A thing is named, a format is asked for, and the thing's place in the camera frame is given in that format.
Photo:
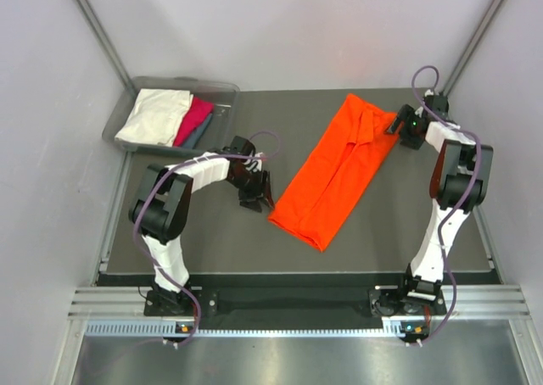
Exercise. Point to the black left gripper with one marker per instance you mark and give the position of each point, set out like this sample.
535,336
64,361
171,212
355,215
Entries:
260,192

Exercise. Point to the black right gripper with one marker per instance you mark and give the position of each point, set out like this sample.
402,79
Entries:
405,114

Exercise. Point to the orange t shirt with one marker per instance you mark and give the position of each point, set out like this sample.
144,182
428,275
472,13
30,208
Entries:
338,171

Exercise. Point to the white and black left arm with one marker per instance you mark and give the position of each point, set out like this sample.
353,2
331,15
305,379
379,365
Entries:
159,214

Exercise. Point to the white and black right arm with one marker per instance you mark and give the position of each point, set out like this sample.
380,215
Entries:
458,184

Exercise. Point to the clear plastic bin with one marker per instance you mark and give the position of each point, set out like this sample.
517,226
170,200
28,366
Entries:
223,96

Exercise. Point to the blue grey folded t shirt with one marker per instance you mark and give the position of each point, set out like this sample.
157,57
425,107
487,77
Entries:
197,133

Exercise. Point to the crimson folded t shirt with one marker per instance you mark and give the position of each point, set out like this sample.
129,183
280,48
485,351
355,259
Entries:
198,112

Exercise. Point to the white folded t shirt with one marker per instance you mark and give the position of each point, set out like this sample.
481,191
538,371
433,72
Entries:
155,117

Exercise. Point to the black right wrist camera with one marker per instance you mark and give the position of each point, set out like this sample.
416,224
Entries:
437,105

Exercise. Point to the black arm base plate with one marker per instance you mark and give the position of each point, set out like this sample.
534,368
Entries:
380,294

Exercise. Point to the grey slotted cable duct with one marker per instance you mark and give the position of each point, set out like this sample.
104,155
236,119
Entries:
176,329

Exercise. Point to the aluminium frame rail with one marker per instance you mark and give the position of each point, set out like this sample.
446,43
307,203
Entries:
467,302

